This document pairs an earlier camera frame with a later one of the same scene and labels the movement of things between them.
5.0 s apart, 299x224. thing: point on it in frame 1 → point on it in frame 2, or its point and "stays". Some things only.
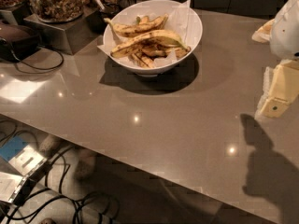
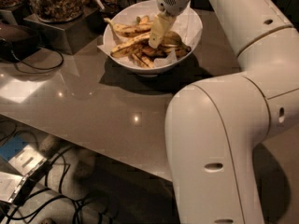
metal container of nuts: (69, 36) stays
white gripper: (286, 32) → (170, 1)
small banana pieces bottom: (148, 55) stays
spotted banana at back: (142, 24) stays
